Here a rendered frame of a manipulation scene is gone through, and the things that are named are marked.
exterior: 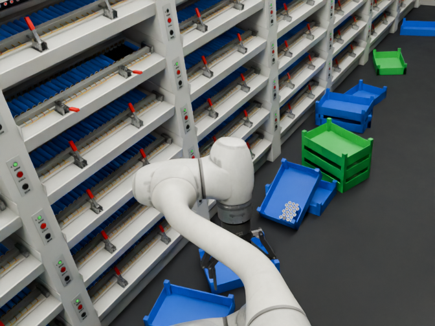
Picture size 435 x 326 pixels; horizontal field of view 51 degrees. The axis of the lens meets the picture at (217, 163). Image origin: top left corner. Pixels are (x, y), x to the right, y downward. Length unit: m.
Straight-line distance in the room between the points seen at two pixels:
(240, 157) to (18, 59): 0.65
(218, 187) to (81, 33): 0.64
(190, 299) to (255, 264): 1.16
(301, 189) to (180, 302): 0.80
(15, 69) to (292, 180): 1.45
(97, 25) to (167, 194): 0.65
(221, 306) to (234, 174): 0.95
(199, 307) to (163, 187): 0.98
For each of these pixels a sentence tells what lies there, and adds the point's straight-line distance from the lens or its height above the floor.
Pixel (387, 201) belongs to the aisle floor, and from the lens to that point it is 2.39.
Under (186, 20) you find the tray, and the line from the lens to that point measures 1.87.
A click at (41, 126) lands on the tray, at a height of 0.92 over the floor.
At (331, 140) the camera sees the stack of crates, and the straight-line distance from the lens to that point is 2.49.
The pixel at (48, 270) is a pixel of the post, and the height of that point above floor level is 0.49.
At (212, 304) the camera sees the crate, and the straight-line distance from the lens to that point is 1.93.
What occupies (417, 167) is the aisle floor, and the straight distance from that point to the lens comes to 2.64.
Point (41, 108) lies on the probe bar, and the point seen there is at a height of 0.95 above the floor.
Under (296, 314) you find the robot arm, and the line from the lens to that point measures 0.72.
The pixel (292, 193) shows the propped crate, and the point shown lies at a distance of 2.27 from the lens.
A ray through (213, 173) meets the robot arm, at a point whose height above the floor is 0.90.
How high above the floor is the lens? 1.53
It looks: 35 degrees down
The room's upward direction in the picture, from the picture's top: 8 degrees counter-clockwise
